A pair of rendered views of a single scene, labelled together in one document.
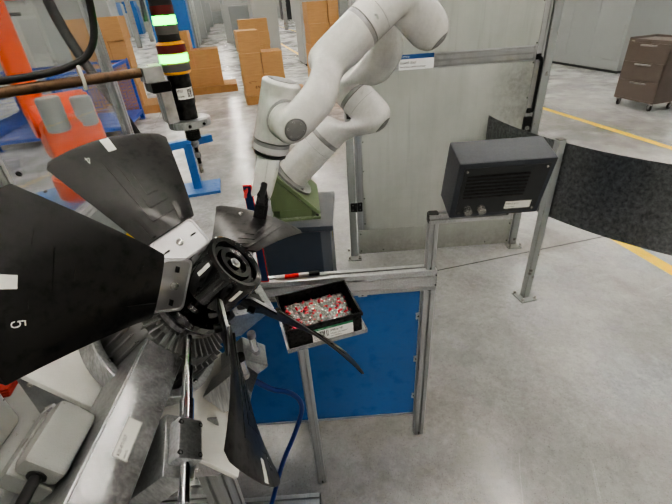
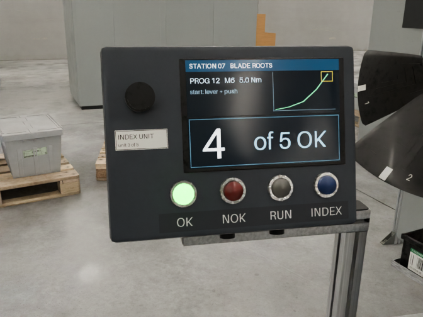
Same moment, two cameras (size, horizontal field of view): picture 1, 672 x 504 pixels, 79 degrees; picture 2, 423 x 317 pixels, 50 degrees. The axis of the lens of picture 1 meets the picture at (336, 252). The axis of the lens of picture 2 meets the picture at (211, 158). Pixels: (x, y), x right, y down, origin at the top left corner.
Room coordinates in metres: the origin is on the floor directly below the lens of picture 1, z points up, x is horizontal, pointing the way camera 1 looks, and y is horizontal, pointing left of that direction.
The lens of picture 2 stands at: (1.55, -0.58, 1.29)
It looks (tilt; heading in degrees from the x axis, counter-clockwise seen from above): 18 degrees down; 169
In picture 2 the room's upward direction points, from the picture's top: 1 degrees clockwise
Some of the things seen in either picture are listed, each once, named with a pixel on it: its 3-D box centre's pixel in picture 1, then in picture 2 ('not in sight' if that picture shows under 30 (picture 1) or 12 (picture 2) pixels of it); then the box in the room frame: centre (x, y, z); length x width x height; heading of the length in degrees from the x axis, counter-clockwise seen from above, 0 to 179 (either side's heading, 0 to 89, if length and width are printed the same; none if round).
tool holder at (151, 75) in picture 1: (177, 96); not in sight; (0.70, 0.24, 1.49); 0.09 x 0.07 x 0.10; 125
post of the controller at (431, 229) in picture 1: (431, 241); (345, 272); (1.07, -0.30, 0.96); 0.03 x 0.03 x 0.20; 0
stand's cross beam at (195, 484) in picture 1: (178, 492); not in sight; (0.58, 0.45, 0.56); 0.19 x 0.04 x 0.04; 90
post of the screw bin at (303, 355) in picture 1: (312, 415); not in sight; (0.89, 0.12, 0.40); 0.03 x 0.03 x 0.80; 15
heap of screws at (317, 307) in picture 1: (319, 315); not in sight; (0.90, 0.06, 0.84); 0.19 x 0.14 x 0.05; 105
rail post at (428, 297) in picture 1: (422, 368); not in sight; (1.07, -0.30, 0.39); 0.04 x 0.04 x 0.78; 0
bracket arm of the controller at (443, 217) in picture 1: (467, 214); (276, 222); (1.07, -0.40, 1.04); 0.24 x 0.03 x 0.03; 90
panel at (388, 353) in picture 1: (309, 365); not in sight; (1.07, 0.13, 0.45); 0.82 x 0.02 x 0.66; 90
